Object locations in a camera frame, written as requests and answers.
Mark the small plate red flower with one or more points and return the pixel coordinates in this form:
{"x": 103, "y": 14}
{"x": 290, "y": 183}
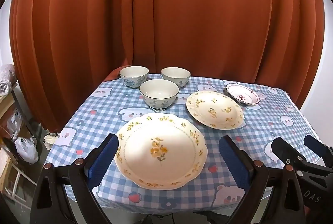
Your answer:
{"x": 242, "y": 95}

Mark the white crumpled cloth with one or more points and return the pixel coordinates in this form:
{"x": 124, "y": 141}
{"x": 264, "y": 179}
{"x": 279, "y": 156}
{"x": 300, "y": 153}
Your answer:
{"x": 50, "y": 139}

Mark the clear plastic bag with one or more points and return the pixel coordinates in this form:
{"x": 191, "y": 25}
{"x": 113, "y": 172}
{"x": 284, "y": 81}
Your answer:
{"x": 14, "y": 122}

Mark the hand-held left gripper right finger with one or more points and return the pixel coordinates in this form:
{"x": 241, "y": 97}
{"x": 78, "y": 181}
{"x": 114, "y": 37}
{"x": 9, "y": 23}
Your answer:
{"x": 235, "y": 164}

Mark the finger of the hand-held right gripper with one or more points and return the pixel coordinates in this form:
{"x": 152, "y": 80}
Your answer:
{"x": 316, "y": 146}
{"x": 285, "y": 150}

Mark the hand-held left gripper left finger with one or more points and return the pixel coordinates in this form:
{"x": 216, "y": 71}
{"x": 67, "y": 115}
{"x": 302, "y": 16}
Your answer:
{"x": 102, "y": 161}

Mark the grey rolled cloth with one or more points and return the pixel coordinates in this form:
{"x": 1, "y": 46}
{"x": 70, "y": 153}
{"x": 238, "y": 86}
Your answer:
{"x": 7, "y": 78}

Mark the white bowl blue floral print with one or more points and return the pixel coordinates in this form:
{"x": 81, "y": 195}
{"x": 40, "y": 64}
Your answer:
{"x": 176, "y": 77}
{"x": 134, "y": 77}
{"x": 158, "y": 94}

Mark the rust orange curtain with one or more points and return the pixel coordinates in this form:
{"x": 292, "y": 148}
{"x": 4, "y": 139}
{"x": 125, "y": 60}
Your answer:
{"x": 166, "y": 18}

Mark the round plate yellow flowers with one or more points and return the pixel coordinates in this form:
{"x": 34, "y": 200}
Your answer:
{"x": 216, "y": 109}

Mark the white plastic bag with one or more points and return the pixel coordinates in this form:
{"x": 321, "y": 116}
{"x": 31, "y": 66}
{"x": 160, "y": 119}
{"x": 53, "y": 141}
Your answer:
{"x": 26, "y": 151}

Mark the white frame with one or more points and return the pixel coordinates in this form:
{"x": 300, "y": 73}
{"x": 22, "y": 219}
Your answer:
{"x": 15, "y": 179}

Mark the scalloped plate yellow flowers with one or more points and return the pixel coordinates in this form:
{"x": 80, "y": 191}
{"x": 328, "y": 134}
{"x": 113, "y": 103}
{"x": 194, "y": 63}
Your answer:
{"x": 156, "y": 161}

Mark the blue checked bear tablecloth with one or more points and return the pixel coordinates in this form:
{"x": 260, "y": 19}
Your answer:
{"x": 91, "y": 114}

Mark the wooden shelf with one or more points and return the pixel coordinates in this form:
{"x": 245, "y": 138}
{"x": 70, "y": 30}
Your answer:
{"x": 7, "y": 104}

